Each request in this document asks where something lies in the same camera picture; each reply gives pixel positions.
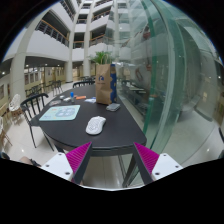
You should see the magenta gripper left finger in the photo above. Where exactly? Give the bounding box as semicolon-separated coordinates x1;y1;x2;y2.
42;142;92;185

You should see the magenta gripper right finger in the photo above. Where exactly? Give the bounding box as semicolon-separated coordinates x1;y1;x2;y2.
133;142;182;185

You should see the white computer mouse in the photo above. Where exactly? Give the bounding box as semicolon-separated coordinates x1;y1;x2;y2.
86;116;106;135

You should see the light blue mouse pad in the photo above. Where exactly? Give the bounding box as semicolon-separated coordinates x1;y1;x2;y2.
40;105;80;121

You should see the black oval table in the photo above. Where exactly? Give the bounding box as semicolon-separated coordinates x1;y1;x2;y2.
34;83;148;188

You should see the grey flat packet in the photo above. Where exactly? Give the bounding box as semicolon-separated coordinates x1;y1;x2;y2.
49;100;61;106

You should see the light blue paper card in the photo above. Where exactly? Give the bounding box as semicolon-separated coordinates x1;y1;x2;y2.
84;98;96;103

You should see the orange marker pen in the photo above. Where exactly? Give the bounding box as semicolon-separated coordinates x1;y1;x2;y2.
76;96;86;100

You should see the grey folded cloth pouch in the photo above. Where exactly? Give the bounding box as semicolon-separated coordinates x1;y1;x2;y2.
106;103;120;112

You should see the black slatted chair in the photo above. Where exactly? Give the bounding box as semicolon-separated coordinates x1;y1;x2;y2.
20;92;55;152

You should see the small blue capped bottle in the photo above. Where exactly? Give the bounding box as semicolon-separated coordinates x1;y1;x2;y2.
70;92;74;102

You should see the brown paper bag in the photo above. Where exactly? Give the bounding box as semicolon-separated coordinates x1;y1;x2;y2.
95;64;117;105

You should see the white lattice chair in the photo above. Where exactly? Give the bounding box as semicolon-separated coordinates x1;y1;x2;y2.
9;94;21;117

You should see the black chair behind table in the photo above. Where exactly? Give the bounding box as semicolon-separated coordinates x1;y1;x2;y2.
72;80;95;88

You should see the curved glass partition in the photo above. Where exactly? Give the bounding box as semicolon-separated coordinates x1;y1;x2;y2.
116;0;224;166

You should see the green potted plant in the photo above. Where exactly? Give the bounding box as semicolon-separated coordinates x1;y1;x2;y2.
90;51;114;64

